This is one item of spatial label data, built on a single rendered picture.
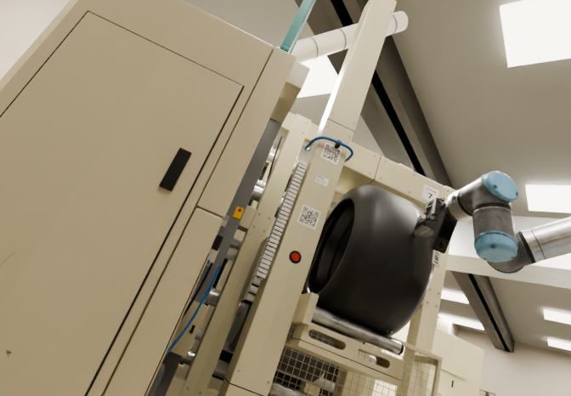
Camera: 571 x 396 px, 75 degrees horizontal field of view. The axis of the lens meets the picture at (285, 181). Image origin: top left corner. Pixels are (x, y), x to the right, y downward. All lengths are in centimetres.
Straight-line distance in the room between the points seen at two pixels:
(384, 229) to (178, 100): 83
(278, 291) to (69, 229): 84
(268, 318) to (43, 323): 83
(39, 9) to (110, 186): 402
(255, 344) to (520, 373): 1331
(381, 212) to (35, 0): 399
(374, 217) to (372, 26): 104
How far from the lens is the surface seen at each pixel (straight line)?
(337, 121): 161
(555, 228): 117
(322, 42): 221
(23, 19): 451
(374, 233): 127
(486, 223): 104
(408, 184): 198
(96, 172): 65
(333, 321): 130
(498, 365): 1445
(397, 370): 138
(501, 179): 110
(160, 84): 71
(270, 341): 132
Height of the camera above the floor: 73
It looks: 24 degrees up
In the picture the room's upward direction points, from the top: 22 degrees clockwise
